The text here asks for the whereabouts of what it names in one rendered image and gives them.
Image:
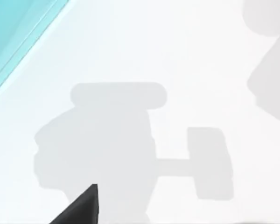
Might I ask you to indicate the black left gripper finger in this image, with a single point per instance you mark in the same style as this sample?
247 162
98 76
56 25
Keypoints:
84 208

